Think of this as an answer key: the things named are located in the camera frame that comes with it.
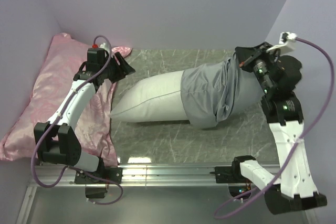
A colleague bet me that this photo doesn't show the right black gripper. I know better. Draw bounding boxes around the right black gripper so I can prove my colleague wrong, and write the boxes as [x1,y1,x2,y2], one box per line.
[234,41,277,93]

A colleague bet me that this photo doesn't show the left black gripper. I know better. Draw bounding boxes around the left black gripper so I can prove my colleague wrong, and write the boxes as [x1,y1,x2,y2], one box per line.
[100,51,135,83]

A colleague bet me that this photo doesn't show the grey satin pillowcase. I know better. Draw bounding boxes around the grey satin pillowcase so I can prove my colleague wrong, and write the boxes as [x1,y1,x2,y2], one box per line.
[181,55,264,129]

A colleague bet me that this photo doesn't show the white pillow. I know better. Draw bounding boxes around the white pillow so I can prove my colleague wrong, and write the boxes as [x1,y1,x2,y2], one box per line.
[110,71,187,123]

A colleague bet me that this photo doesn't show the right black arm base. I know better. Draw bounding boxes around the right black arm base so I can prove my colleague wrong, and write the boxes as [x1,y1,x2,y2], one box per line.
[210,166,251,201]

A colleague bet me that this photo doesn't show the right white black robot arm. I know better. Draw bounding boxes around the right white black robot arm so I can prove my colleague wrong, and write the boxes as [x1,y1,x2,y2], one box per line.
[231,42,328,215]

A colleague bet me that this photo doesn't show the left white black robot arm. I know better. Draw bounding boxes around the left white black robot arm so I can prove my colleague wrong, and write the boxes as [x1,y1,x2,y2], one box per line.
[34,46,135,183]

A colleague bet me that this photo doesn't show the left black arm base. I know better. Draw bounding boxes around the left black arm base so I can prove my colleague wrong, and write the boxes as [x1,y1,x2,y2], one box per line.
[74,167,123,205]

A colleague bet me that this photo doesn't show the pink satin rose pillow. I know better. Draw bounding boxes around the pink satin rose pillow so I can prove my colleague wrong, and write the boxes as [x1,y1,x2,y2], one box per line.
[1,33,118,166]

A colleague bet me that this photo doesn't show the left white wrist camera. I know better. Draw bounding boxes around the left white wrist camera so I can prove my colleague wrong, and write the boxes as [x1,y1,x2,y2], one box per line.
[92,42,111,54]

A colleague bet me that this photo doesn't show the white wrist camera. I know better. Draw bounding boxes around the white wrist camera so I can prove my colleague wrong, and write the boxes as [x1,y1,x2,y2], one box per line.
[266,32,297,55]
[92,42,111,54]

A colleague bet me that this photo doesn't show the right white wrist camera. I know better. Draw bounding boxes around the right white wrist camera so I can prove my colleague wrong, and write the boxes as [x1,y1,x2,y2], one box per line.
[266,32,297,55]

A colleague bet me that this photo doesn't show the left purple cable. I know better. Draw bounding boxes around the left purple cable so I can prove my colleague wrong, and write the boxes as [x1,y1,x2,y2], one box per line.
[30,35,124,206]

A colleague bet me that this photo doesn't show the aluminium mounting rail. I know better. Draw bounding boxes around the aluminium mounting rail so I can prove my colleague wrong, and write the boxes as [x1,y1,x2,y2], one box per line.
[15,163,284,224]

